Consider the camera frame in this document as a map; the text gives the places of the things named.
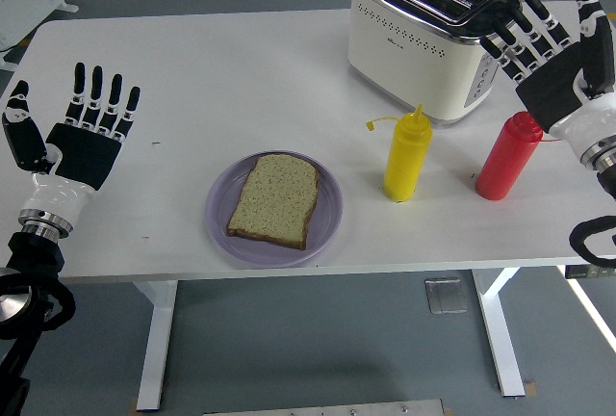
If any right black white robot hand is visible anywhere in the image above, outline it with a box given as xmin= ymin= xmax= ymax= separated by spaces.
xmin=480 ymin=0 xmax=616 ymax=161

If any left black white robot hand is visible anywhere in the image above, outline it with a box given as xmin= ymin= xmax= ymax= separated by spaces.
xmin=1 ymin=62 xmax=141 ymax=228

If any cream two-slot toaster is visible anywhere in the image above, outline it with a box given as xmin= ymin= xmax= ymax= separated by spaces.
xmin=347 ymin=0 xmax=524 ymax=127

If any brown bread slice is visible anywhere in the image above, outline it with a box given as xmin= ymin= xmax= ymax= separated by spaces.
xmin=225 ymin=153 xmax=321 ymax=251

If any purple round plate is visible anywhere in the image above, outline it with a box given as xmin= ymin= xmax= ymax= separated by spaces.
xmin=204 ymin=148 xmax=344 ymax=268

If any red squeeze bottle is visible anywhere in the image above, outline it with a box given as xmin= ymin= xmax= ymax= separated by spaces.
xmin=475 ymin=110 xmax=562 ymax=202

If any yellow squeeze bottle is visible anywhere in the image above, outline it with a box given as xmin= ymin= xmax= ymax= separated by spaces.
xmin=366 ymin=104 xmax=434 ymax=203

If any dark table control panel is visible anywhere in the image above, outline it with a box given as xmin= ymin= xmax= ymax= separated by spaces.
xmin=565 ymin=265 xmax=616 ymax=280

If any white table leg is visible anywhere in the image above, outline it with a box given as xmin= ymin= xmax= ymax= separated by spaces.
xmin=470 ymin=267 xmax=526 ymax=398
xmin=132 ymin=279 xmax=179 ymax=411

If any metal floor outlet cover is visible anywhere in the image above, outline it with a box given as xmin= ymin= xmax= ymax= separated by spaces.
xmin=423 ymin=276 xmax=469 ymax=314

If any grey metal base plate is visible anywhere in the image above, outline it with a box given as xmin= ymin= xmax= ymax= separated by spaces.
xmin=202 ymin=399 xmax=447 ymax=416

